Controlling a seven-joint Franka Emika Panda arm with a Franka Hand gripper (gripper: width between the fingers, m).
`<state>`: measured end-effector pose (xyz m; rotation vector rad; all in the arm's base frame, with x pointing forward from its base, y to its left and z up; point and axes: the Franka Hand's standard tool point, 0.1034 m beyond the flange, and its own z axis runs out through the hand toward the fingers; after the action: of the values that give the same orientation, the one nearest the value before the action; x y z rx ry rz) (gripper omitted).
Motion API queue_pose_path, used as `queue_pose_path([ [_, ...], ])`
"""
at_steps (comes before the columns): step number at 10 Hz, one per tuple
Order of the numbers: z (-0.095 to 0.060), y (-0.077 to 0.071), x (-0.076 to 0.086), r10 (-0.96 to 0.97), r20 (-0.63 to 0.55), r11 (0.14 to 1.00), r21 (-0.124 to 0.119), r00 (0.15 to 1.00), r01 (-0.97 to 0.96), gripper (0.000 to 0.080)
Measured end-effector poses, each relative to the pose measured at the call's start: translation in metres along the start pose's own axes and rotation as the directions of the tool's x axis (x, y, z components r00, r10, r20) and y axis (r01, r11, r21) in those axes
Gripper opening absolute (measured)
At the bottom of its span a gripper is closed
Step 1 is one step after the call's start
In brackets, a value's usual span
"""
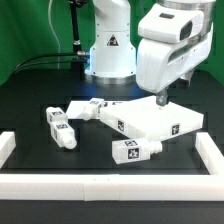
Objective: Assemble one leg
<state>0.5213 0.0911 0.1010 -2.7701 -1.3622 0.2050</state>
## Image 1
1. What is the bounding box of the black cable upper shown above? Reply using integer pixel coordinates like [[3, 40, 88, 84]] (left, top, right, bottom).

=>
[[13, 51, 90, 75]]

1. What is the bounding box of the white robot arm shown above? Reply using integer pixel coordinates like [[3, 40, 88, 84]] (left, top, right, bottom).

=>
[[85, 0, 216, 106]]

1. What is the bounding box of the white marker sheet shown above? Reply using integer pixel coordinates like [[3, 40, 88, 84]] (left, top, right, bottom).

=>
[[66, 101, 125, 119]]

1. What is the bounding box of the white hanging cable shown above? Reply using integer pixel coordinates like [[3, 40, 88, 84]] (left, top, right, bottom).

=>
[[47, 0, 63, 70]]

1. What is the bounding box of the black cable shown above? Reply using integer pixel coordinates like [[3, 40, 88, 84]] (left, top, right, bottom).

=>
[[11, 58, 89, 79], [13, 51, 90, 75]]

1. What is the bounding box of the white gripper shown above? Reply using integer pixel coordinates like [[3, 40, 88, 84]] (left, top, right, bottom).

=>
[[136, 2, 214, 107]]

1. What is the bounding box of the white square table top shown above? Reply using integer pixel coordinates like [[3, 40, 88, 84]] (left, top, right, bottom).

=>
[[100, 96, 204, 141]]

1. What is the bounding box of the white U-shaped fence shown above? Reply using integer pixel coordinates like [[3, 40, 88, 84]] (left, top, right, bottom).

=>
[[0, 132, 224, 201]]

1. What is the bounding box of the black cable lower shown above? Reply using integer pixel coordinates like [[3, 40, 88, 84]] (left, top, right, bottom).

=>
[[11, 58, 89, 79]]

